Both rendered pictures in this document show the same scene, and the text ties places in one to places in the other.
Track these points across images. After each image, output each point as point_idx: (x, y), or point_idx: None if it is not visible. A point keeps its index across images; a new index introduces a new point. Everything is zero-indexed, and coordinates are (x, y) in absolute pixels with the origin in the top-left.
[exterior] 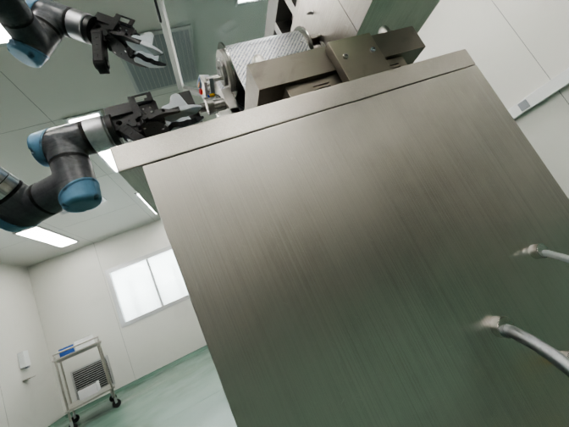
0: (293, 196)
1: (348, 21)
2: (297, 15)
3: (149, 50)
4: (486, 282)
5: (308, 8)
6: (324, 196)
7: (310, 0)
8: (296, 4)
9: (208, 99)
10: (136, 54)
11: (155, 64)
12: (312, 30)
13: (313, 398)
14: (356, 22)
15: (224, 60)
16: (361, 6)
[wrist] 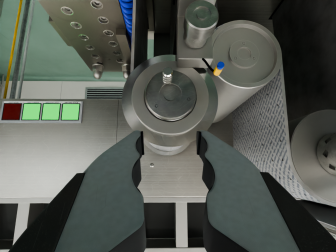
0: None
1: (120, 113)
2: (176, 191)
3: (117, 142)
4: None
5: (154, 174)
6: None
7: (146, 174)
8: (169, 200)
9: (185, 26)
10: (210, 241)
11: (203, 139)
12: (166, 156)
13: None
14: (113, 104)
15: (133, 87)
16: (102, 106)
